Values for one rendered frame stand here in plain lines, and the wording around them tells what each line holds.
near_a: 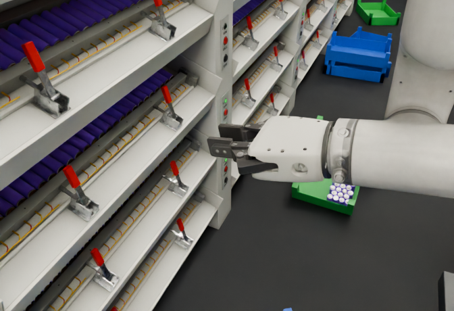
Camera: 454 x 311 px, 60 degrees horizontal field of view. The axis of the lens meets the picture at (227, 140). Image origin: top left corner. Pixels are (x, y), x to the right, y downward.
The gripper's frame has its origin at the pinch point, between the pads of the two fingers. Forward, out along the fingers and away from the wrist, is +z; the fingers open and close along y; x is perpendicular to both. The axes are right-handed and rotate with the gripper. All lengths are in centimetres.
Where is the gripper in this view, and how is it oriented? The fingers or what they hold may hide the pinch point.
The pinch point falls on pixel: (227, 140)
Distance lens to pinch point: 58.2
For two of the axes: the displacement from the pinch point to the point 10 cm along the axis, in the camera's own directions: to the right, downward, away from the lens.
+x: -1.9, -8.3, -5.2
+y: 4.2, -5.5, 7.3
